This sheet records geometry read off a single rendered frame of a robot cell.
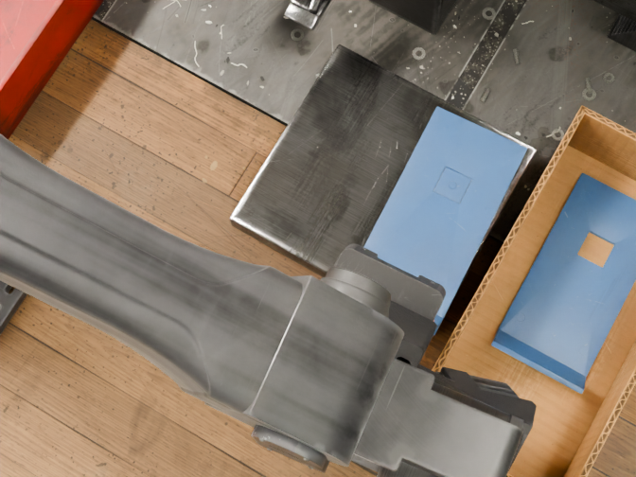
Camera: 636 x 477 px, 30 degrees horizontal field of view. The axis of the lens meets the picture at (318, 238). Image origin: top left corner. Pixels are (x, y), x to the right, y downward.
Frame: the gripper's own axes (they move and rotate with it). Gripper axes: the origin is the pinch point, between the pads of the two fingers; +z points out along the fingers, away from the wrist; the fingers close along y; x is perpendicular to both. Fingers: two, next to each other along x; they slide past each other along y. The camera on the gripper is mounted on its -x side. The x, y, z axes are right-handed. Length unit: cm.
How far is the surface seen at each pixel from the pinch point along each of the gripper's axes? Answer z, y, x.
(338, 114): 11.7, 7.8, 10.0
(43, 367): 0.3, -16.1, 20.7
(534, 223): 12.5, 6.4, -6.6
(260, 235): 6.3, -1.7, 10.8
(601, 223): 13.2, 8.4, -11.0
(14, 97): 5.5, -0.2, 31.8
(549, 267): 10.9, 4.3, -8.9
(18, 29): 10.9, 3.2, 35.7
